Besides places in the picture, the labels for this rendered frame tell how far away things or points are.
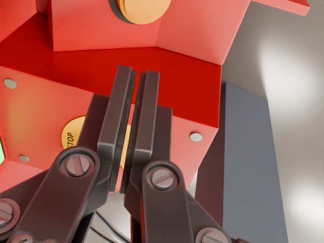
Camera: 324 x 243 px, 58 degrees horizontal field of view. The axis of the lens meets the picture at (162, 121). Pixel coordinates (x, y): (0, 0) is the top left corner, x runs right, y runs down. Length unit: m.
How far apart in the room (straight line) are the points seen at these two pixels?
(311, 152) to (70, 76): 1.27
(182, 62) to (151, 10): 0.05
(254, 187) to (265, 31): 0.49
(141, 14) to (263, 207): 0.68
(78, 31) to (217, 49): 0.11
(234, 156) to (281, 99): 0.40
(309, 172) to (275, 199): 0.66
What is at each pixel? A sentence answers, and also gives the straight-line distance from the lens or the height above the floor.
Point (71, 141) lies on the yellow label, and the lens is 0.23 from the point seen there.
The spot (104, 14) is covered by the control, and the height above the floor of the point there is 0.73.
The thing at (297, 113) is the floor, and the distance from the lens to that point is 1.23.
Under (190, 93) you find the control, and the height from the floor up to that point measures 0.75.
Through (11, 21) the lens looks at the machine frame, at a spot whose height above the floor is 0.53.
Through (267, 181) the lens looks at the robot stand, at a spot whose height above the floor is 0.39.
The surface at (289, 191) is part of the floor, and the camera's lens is 1.61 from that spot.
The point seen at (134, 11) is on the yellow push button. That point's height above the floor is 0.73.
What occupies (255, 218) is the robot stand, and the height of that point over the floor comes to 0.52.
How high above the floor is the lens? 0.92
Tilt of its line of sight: 46 degrees down
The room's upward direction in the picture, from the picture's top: 166 degrees counter-clockwise
